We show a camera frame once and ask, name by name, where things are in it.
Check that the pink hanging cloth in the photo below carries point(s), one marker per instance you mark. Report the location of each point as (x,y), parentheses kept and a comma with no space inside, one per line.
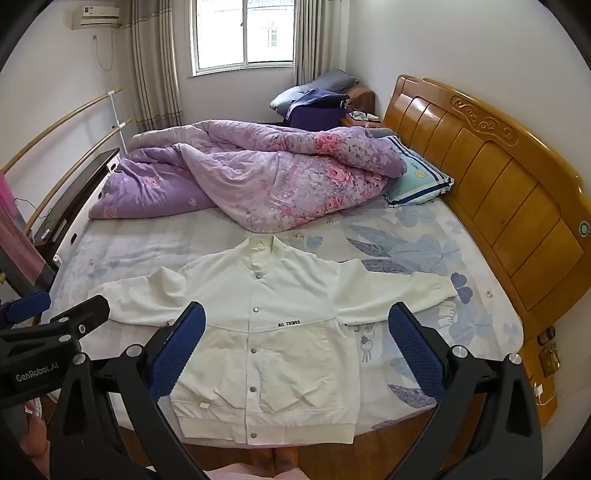
(11,217)

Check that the white charger plug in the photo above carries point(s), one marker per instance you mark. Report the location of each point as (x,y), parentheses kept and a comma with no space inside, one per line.
(539,390)

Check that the light blue pillow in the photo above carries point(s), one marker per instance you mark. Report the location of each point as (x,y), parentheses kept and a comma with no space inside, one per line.
(288,98)

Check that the floral bed sheet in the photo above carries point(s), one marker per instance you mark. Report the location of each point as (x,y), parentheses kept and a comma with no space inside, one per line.
(406,249)

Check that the dark grey pillow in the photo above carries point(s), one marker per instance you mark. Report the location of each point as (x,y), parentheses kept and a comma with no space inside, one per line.
(334,82)

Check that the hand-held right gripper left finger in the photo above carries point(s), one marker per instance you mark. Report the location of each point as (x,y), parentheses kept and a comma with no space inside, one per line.
(178,350)

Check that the wooden headboard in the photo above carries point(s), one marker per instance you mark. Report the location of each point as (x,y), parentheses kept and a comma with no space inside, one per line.
(508,184)

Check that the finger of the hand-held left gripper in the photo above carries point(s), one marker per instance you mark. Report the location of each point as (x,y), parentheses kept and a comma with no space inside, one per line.
(27,307)
(87,311)

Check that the yellow metal box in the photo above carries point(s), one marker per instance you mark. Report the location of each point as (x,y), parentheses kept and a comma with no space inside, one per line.
(548,360)

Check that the white air conditioner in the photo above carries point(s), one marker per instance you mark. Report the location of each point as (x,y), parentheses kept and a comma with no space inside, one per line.
(94,16)

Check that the purple floral quilt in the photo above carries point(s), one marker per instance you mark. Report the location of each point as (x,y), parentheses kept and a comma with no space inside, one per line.
(258,184)

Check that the striped teal pillow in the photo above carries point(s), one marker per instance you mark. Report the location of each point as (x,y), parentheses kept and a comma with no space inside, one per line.
(415,180)

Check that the dark blue cloth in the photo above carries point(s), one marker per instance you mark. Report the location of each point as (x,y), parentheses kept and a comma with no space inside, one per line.
(318,99)

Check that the window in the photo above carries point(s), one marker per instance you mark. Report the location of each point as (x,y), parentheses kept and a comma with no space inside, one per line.
(240,32)

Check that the person's legs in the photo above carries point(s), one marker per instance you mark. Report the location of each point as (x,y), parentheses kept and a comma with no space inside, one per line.
(277,461)

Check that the person's left forearm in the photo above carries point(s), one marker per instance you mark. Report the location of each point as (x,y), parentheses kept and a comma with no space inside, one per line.
(34,443)

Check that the brown covered chair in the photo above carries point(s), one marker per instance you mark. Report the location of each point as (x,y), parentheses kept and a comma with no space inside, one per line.
(362,99)

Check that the white rack post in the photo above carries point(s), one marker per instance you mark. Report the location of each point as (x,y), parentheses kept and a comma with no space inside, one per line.
(117,124)

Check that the purple suitcase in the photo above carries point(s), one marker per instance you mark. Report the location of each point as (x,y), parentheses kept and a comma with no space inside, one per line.
(318,117)

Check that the wooden nightstand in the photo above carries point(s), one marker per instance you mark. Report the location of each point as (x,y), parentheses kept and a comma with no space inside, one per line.
(362,121)

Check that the white button jacket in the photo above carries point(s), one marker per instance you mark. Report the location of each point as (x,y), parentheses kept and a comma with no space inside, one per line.
(277,300)

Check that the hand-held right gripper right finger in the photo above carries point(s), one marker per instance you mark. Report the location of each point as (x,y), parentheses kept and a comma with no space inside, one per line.
(415,355)

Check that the wooden pole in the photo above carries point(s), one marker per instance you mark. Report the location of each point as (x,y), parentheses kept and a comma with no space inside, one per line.
(60,131)
(78,166)

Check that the beige striped curtain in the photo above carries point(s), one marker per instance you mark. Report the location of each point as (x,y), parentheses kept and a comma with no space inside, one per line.
(154,69)
(318,37)

